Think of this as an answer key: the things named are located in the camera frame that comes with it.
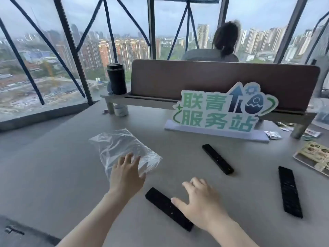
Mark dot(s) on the small printed packet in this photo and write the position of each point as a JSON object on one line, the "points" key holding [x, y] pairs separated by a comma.
{"points": [[312, 132]]}

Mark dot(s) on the person's left forearm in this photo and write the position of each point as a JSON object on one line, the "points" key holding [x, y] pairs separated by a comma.
{"points": [[90, 226]]}

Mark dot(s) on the grey office chair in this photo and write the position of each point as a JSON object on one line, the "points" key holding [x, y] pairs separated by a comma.
{"points": [[323, 74]]}

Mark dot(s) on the person's right hand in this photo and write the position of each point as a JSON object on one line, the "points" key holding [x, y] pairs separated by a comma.
{"points": [[205, 205]]}

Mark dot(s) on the illustrated card booklet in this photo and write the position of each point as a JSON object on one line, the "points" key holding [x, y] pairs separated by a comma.
{"points": [[313, 156]]}

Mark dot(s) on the clear plastic bag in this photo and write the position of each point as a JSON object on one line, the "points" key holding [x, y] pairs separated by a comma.
{"points": [[118, 144]]}

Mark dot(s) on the green and white desk sign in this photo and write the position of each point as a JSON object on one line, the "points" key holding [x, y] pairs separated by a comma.
{"points": [[205, 110]]}

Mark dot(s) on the black tumbler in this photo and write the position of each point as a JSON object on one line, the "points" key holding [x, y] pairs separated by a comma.
{"points": [[117, 79]]}

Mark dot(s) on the white tape roll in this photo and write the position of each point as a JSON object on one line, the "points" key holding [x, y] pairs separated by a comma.
{"points": [[120, 110]]}

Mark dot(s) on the brown desk partition panel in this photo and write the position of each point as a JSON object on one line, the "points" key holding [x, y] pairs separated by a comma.
{"points": [[159, 79]]}

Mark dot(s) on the person's left hand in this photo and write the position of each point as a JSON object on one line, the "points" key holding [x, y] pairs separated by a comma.
{"points": [[124, 178]]}

